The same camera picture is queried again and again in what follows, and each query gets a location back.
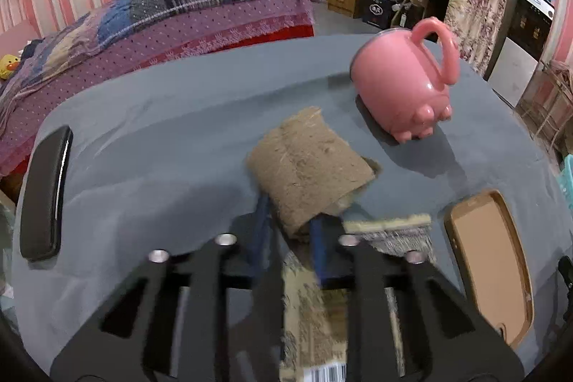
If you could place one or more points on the pink pig-shaped mug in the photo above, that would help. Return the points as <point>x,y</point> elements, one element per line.
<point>394,86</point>

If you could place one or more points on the yellow duck plush toy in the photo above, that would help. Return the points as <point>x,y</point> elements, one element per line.
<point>9,66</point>

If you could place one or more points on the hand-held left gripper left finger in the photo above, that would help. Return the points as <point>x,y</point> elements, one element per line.
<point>263,230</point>

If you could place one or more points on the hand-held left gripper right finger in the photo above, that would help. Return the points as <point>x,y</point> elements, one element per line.
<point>324,256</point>

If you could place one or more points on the wooden rack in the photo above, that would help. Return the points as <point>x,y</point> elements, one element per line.
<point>550,104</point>

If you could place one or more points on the bed with patchwork quilt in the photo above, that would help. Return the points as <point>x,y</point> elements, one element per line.
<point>179,19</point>

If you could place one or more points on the black smartphone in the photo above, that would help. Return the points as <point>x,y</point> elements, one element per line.
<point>44,194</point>

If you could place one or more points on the brown rectangular tray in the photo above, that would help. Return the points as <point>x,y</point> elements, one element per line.
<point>488,261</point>

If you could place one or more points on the teal plastic basket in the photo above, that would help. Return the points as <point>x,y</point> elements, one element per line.
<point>567,189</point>

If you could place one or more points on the dark printed box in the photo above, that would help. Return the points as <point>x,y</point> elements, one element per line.
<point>378,10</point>

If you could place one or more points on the floral curtain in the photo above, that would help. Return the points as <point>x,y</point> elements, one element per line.
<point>479,1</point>

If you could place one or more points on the water dispenser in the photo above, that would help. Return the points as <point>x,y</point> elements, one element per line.
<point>528,33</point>

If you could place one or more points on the curved beige cardboard piece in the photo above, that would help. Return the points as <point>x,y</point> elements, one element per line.
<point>309,167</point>

